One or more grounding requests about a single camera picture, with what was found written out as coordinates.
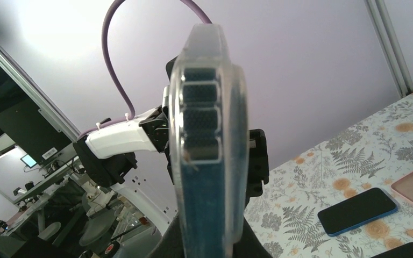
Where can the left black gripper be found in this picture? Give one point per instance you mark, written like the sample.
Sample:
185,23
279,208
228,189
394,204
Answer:
156,128

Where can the clear phone case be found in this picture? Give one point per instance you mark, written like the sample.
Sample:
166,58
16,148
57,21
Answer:
206,47

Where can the teal phone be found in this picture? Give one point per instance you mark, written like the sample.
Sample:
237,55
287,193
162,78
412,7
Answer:
403,251

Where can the dark blue phone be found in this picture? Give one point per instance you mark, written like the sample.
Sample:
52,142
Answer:
207,200

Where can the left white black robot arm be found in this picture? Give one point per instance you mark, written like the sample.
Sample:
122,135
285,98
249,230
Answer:
108,153

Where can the floral patterned table mat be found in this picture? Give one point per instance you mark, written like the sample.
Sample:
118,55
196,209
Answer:
375,152

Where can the aluminium rail frame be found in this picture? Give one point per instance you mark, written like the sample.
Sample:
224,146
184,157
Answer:
391,47

